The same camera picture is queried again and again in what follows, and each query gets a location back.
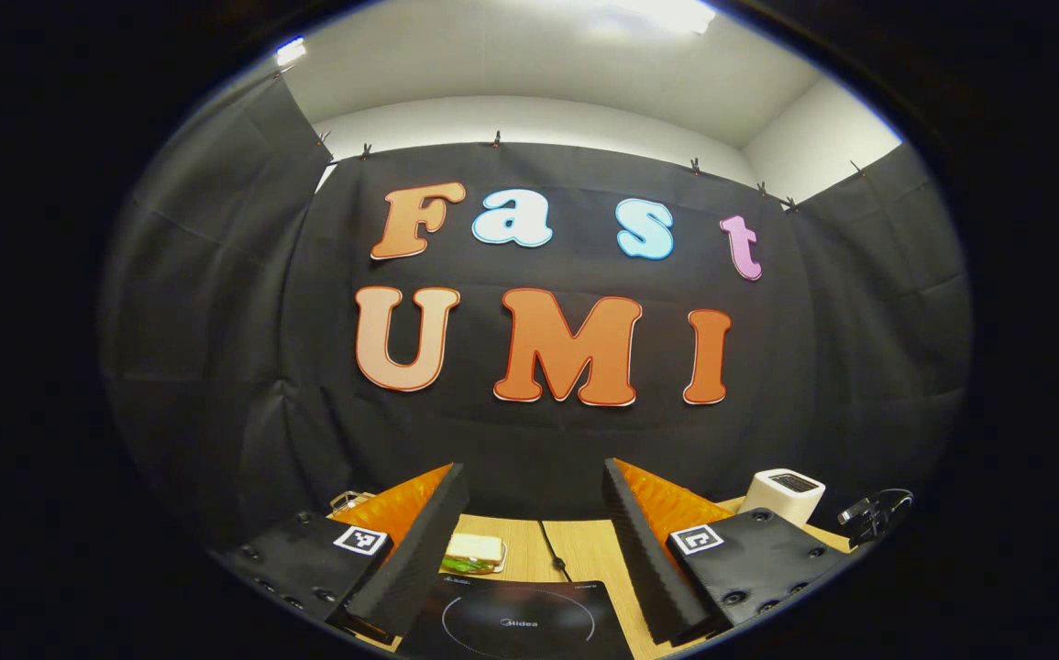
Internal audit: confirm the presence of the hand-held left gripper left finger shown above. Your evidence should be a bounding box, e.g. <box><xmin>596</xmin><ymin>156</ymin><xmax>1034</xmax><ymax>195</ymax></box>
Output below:
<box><xmin>215</xmin><ymin>461</ymin><xmax>472</xmax><ymax>648</ymax></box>

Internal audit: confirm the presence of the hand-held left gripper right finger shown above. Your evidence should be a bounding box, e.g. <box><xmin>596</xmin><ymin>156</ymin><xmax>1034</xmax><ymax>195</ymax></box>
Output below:
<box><xmin>601</xmin><ymin>456</ymin><xmax>857</xmax><ymax>648</ymax></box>

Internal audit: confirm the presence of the black induction cooktop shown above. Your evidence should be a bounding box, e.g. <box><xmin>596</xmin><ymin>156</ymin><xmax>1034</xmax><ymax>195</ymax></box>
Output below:
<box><xmin>396</xmin><ymin>575</ymin><xmax>635</xmax><ymax>660</ymax></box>

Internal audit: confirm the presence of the sandwich with lettuce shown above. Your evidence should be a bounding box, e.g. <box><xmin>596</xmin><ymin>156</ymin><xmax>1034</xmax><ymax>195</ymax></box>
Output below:
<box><xmin>443</xmin><ymin>533</ymin><xmax>505</xmax><ymax>574</ymax></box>

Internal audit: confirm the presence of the white toaster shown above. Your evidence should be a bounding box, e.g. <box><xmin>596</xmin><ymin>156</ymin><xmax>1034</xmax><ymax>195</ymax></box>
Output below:
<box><xmin>738</xmin><ymin>468</ymin><xmax>827</xmax><ymax>528</ymax></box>

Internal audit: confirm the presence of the black backdrop cloth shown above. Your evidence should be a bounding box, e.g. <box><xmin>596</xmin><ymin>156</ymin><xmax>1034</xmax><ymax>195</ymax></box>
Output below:
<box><xmin>98</xmin><ymin>73</ymin><xmax>975</xmax><ymax>551</ymax></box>

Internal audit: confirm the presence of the large ceiling light panel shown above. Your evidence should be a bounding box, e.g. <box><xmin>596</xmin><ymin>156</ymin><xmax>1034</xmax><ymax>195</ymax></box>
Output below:
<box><xmin>584</xmin><ymin>0</ymin><xmax>718</xmax><ymax>36</ymax></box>

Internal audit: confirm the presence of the black power cable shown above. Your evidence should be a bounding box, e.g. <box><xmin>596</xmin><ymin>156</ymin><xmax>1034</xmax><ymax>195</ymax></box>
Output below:
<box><xmin>538</xmin><ymin>520</ymin><xmax>576</xmax><ymax>583</ymax></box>

